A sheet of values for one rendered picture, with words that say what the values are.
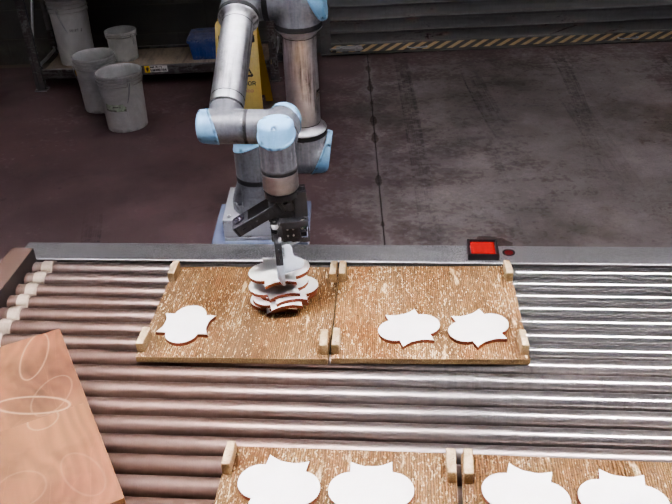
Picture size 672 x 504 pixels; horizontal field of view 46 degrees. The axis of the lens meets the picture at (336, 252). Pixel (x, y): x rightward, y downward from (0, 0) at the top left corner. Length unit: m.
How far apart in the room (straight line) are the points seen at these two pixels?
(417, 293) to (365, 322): 0.16
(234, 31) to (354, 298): 0.66
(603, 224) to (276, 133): 2.73
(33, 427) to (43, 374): 0.14
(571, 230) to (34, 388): 2.95
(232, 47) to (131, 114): 3.50
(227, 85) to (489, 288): 0.75
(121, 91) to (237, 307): 3.53
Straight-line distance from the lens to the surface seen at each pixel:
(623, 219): 4.17
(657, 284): 2.01
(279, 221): 1.68
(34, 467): 1.43
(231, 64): 1.81
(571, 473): 1.48
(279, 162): 1.61
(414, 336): 1.71
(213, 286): 1.93
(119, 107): 5.30
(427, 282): 1.89
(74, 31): 6.25
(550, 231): 4.00
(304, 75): 2.02
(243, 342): 1.74
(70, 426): 1.48
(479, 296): 1.86
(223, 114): 1.72
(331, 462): 1.46
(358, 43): 6.42
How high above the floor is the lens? 2.00
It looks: 32 degrees down
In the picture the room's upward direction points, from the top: 3 degrees counter-clockwise
